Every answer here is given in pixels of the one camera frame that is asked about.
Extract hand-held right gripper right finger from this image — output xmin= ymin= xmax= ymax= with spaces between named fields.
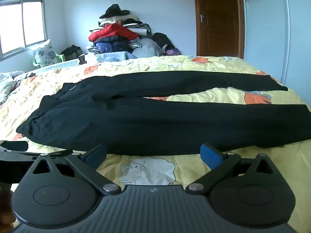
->
xmin=186 ymin=143 xmax=279 ymax=195

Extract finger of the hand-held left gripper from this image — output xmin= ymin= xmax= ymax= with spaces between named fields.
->
xmin=0 ymin=140 xmax=29 ymax=152
xmin=0 ymin=150 xmax=74 ymax=163

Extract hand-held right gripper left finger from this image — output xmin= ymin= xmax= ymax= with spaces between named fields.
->
xmin=31 ymin=143 xmax=121 ymax=196

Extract black pants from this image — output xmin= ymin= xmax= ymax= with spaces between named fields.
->
xmin=16 ymin=70 xmax=311 ymax=156

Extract person's left hand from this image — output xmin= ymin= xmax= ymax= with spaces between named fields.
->
xmin=0 ymin=184 xmax=15 ymax=227

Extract white crumpled quilt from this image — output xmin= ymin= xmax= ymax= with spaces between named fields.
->
xmin=0 ymin=71 xmax=26 ymax=106

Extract floral pillow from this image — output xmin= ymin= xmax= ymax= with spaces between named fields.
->
xmin=30 ymin=39 xmax=59 ymax=67

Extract blue plaid blanket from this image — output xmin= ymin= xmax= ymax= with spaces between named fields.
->
xmin=96 ymin=51 xmax=138 ymax=63

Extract green plastic chair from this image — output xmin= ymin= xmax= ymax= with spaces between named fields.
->
xmin=32 ymin=53 xmax=66 ymax=70

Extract black bag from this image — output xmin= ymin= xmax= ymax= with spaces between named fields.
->
xmin=60 ymin=45 xmax=83 ymax=62

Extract yellow printed bed sheet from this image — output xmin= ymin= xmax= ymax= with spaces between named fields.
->
xmin=0 ymin=55 xmax=311 ymax=233

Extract grey cloth bundle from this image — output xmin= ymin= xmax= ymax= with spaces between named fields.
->
xmin=129 ymin=37 xmax=162 ymax=59

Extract window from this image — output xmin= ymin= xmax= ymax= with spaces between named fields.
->
xmin=0 ymin=0 xmax=48 ymax=62

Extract pile of clothes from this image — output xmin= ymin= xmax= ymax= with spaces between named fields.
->
xmin=87 ymin=3 xmax=152 ymax=54

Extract black backpack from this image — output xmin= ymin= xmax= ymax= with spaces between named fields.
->
xmin=152 ymin=32 xmax=175 ymax=51

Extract white wardrobe with flower stickers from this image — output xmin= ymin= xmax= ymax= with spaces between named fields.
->
xmin=242 ymin=0 xmax=311 ymax=105

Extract brown wooden door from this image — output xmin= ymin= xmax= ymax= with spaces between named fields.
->
xmin=193 ymin=0 xmax=245 ymax=59

